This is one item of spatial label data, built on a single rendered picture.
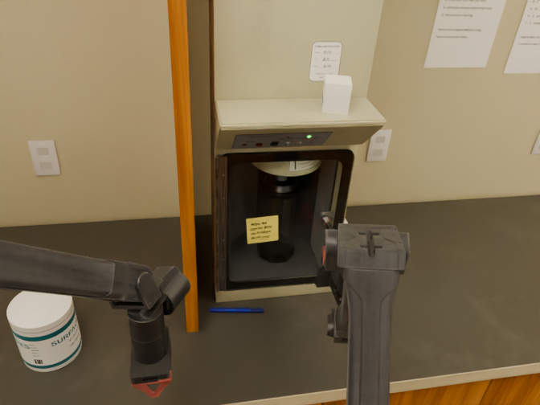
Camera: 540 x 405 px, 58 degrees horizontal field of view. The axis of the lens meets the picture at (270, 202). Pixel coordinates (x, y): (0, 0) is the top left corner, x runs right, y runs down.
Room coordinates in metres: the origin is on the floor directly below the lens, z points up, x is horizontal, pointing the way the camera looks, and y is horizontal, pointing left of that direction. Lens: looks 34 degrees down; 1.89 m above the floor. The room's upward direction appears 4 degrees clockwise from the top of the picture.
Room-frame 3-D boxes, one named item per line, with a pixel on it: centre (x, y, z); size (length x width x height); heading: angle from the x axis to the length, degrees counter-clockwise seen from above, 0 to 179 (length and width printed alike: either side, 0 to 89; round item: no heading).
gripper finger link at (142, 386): (0.53, 0.19, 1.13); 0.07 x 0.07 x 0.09; 13
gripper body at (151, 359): (0.54, 0.19, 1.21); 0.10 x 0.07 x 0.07; 13
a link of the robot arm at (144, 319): (0.55, 0.19, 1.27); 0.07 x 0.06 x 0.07; 161
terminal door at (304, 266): (0.93, -0.03, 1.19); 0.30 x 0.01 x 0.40; 102
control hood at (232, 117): (0.88, -0.04, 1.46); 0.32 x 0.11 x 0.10; 103
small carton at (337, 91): (0.90, -0.11, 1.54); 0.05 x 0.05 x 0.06; 88
